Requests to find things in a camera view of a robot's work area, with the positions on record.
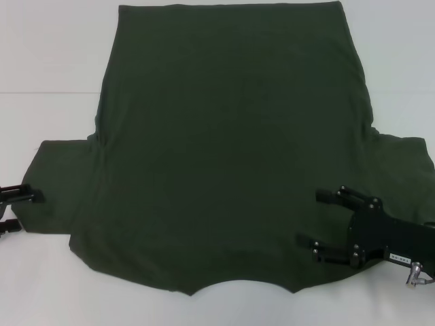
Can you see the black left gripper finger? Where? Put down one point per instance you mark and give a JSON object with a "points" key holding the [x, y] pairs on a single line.
{"points": [[10, 226], [20, 191]]}

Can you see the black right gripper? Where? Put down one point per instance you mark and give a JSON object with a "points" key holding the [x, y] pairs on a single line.
{"points": [[380, 237]]}

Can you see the dark green t-shirt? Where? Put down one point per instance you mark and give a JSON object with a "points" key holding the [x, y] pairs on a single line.
{"points": [[231, 136]]}

